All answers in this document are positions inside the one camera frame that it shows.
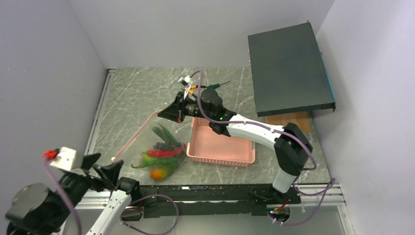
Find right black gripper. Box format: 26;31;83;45
158;91;213;123

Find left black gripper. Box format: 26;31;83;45
44;152;123;230

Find green cucumber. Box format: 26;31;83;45
159;124;181;147

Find clear zip top bag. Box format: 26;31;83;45
111;111;187;181

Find red chili pepper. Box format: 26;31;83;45
146;145;184;158

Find pink plastic basket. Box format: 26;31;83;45
186;117;255;167

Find green red mango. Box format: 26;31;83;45
150;159;183;181

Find dark grape bunch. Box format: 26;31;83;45
153;142;177;151

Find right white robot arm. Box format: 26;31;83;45
158;89;313;203

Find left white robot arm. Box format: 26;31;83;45
5;153;142;235

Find dark green metal box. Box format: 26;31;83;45
248;22;336;117

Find wooden board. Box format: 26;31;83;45
265;112;312;133

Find orange handled pliers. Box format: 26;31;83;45
184;85;199;95

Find green handled screwdriver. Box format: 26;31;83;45
206;81;230;89

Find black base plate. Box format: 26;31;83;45
140;184;301;218

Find aluminium frame rail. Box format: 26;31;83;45
51;183;357;235

